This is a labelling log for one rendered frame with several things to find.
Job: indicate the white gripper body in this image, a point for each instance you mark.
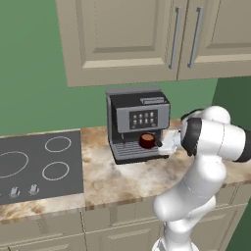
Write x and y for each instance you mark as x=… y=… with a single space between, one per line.
x=168 y=142

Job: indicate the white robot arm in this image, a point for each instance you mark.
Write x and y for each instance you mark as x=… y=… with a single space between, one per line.
x=199 y=183

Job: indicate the dark red coffee mug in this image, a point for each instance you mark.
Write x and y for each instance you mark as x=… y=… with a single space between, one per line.
x=147 y=140

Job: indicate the grey black coffee machine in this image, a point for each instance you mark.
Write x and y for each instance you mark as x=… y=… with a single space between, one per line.
x=136 y=125

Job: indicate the beige drawer front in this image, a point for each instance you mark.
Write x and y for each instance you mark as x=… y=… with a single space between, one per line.
x=39 y=227
x=121 y=214
x=233 y=193

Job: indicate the beige base cupboard door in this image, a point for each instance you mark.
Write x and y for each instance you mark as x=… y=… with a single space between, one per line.
x=214 y=228
x=44 y=243
x=122 y=237

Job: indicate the dark grey hob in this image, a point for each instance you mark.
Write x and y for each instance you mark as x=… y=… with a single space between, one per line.
x=37 y=166

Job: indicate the grey hob knob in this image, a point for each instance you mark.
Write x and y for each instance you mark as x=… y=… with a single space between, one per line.
x=33 y=189
x=14 y=192

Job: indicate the beige wall cupboard door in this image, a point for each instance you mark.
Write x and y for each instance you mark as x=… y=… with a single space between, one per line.
x=117 y=40
x=217 y=37

